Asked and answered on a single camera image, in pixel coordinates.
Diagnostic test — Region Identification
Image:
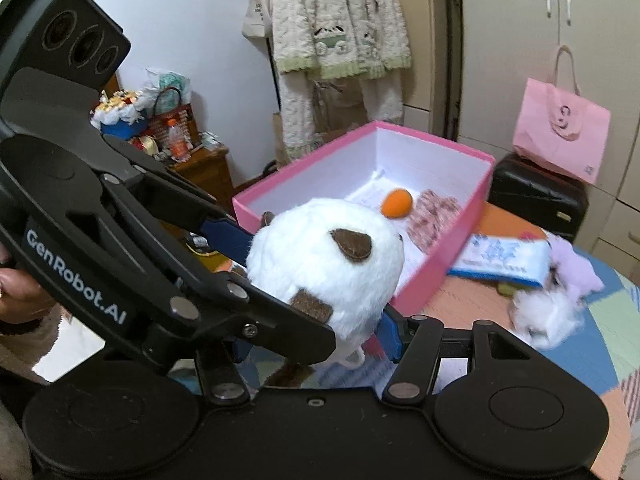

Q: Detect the white panda plush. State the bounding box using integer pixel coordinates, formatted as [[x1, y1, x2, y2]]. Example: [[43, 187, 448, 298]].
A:
[[246, 198, 405, 368]]

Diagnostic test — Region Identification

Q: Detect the pink floral cloth pouch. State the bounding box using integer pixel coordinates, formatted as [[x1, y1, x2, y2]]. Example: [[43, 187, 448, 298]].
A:
[[407, 190, 461, 255]]

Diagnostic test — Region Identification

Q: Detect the blue wet wipes pack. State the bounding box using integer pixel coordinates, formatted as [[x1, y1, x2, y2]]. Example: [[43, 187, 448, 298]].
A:
[[448, 234, 551, 287]]

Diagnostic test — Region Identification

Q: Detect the orange makeup sponge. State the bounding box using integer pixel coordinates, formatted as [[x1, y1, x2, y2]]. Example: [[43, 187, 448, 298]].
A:
[[381, 188, 413, 219]]

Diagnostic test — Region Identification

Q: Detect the green makeup sponge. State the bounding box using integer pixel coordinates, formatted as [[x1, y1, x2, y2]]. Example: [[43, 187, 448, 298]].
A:
[[497, 283, 516, 297]]

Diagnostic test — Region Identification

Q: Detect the person left hand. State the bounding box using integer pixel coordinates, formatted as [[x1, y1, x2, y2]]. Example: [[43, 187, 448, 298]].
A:
[[0, 246, 56, 325]]

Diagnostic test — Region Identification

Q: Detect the wooden side cabinet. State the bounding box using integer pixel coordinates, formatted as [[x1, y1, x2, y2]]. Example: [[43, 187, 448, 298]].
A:
[[171, 144, 235, 214]]

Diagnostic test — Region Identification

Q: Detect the orange drink bottle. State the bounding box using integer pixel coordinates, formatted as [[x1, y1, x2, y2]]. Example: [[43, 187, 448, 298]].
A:
[[167, 119, 191, 162]]

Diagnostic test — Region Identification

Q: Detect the woven red basket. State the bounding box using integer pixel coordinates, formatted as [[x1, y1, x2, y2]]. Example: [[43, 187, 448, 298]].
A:
[[149, 87, 200, 150]]

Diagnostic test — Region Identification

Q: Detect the blue bowl with flowers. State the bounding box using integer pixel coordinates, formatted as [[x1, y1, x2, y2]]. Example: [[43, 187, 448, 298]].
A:
[[90, 90, 154, 141]]

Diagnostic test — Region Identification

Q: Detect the paper sheet in box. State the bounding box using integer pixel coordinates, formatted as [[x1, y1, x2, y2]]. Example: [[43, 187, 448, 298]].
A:
[[345, 170, 399, 212]]

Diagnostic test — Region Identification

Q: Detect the pink storage box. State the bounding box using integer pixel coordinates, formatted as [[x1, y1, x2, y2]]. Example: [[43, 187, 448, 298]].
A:
[[233, 122, 495, 315]]

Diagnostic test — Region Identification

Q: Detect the purple plush toy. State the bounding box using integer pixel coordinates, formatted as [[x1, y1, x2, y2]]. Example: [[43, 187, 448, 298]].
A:
[[547, 233, 604, 302]]

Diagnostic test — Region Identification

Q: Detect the canvas tote on rack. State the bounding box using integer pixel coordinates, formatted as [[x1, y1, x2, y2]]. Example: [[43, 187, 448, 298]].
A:
[[242, 0, 272, 39]]

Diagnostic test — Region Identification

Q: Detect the black suitcase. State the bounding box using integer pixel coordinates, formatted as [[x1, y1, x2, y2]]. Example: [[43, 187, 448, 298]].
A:
[[488, 153, 589, 242]]

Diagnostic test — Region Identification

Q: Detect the cream knitted cardigan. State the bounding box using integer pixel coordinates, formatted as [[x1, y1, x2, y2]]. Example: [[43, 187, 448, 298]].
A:
[[271, 0, 411, 80]]

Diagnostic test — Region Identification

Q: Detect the black clothes rack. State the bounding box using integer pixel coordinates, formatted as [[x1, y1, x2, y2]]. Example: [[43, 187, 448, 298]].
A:
[[232, 0, 281, 111]]

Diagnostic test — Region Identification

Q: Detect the pink tote bag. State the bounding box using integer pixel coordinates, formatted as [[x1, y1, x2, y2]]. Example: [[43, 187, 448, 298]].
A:
[[513, 44, 611, 185]]

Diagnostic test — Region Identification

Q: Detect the beige wardrobe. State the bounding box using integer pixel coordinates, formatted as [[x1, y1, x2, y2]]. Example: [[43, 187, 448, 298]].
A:
[[400, 0, 639, 280]]

